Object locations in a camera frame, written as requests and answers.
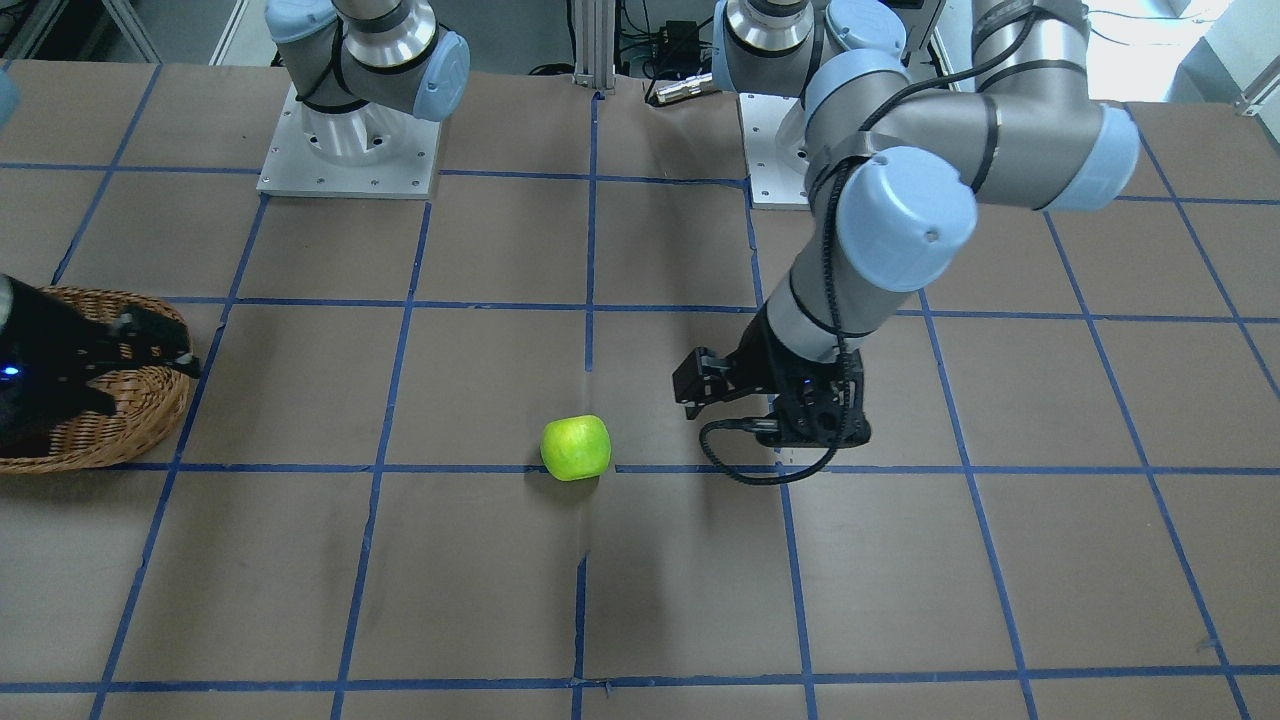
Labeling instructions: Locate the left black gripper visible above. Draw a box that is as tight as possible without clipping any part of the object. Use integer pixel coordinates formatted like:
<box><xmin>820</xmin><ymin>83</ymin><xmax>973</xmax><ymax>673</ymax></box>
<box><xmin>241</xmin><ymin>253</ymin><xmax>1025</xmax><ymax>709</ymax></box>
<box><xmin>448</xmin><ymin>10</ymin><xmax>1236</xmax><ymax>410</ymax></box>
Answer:
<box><xmin>672</xmin><ymin>309</ymin><xmax>870</xmax><ymax>448</ymax></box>

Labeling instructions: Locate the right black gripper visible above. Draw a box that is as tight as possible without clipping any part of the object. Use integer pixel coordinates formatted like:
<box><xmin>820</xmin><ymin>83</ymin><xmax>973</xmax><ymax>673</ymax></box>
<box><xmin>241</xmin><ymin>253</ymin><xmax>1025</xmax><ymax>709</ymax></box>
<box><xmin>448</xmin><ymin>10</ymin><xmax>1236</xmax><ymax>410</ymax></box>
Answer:
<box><xmin>1</xmin><ymin>275</ymin><xmax>204</xmax><ymax>454</ymax></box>

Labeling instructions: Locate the green apple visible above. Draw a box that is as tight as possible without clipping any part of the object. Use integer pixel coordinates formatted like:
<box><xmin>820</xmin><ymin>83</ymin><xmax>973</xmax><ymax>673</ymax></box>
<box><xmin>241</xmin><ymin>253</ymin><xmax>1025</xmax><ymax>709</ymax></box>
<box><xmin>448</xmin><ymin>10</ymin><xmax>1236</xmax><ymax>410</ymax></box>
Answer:
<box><xmin>539</xmin><ymin>414</ymin><xmax>612</xmax><ymax>482</ymax></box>

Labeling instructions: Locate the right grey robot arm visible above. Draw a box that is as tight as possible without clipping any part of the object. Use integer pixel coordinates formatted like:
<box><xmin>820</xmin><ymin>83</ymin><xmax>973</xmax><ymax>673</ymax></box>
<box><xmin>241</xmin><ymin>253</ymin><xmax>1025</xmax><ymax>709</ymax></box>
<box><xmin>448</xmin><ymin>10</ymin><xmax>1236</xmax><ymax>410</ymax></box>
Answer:
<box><xmin>3</xmin><ymin>1</ymin><xmax>470</xmax><ymax>473</ymax></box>

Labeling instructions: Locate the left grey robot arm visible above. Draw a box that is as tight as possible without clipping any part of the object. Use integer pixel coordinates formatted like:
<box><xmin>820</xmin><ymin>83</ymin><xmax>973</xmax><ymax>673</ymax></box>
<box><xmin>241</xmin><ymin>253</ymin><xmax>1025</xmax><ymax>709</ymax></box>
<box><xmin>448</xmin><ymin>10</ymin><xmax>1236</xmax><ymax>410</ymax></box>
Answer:
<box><xmin>673</xmin><ymin>1</ymin><xmax>1139</xmax><ymax>448</ymax></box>

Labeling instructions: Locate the woven wicker basket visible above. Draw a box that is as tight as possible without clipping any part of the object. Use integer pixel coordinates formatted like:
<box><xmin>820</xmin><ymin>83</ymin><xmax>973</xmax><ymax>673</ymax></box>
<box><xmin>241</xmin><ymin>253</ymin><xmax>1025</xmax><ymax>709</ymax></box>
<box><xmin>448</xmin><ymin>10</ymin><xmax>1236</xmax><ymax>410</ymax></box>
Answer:
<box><xmin>3</xmin><ymin>275</ymin><xmax>202</xmax><ymax>475</ymax></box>

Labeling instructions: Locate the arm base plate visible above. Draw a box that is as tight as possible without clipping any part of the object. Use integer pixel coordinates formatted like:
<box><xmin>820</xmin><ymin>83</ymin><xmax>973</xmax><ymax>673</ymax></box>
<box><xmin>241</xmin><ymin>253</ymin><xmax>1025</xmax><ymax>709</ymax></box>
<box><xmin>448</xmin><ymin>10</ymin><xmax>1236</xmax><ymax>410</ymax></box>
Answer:
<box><xmin>256</xmin><ymin>85</ymin><xmax>442</xmax><ymax>201</ymax></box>
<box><xmin>739</xmin><ymin>94</ymin><xmax>809</xmax><ymax>211</ymax></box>

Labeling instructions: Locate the aluminium frame post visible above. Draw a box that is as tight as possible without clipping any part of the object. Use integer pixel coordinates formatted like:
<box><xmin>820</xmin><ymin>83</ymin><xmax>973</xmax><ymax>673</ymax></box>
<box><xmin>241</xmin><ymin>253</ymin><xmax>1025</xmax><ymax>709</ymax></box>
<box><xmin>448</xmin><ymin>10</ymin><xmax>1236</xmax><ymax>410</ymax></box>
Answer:
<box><xmin>567</xmin><ymin>0</ymin><xmax>620</xmax><ymax>96</ymax></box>

